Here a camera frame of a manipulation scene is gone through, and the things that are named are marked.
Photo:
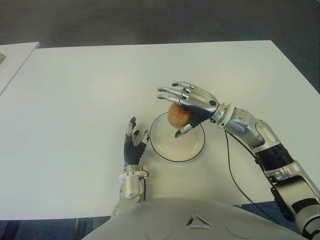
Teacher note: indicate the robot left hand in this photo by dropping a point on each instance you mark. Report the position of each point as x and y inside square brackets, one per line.
[131, 152]

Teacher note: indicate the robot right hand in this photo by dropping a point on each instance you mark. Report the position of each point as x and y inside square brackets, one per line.
[200, 96]

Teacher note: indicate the red yellow apple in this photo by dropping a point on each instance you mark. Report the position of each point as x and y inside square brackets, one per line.
[178, 115]

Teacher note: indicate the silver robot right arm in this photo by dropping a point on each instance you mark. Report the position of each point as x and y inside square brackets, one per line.
[262, 132]

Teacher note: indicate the white plate with black rim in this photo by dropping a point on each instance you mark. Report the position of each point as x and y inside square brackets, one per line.
[180, 147]

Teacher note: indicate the grey robot torso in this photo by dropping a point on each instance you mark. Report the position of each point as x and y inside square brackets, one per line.
[175, 220]

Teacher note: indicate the metal table leg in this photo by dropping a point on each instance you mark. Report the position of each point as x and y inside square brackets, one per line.
[83, 228]

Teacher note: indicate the white side table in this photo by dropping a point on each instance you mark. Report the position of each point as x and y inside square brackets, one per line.
[15, 62]

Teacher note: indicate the green item on side table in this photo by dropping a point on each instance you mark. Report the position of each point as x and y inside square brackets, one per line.
[1, 58]

